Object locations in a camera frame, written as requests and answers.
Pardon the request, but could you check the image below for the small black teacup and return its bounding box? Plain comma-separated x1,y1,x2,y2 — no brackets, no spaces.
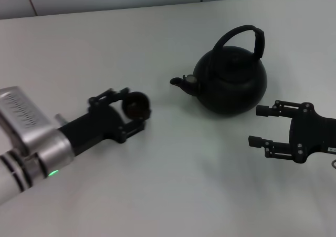
121,91,152,120

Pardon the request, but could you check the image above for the silver ribbed wrist camera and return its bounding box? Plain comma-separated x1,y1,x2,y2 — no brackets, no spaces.
0,86,55,153

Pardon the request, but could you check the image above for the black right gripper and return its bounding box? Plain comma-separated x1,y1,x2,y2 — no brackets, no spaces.
248,99,336,164

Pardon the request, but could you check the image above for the black round teapot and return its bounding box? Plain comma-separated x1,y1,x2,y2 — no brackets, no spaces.
169,25,268,115

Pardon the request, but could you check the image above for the left gripper cable silver plug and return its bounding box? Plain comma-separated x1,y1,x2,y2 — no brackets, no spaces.
54,113,67,126

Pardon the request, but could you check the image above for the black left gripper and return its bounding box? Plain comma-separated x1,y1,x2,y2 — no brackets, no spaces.
56,87,146,156

